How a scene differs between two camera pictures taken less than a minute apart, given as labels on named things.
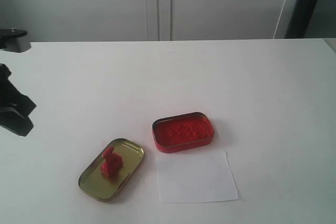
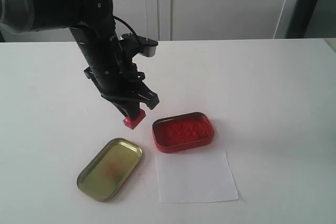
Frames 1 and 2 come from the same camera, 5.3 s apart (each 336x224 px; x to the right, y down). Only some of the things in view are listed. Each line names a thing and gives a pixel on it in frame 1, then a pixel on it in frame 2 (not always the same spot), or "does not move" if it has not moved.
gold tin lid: (106, 173) does not move
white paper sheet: (196, 177) does not move
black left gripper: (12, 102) to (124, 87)
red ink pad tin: (180, 132) does not move
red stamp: (113, 162) to (132, 123)
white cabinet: (60, 7) does not move
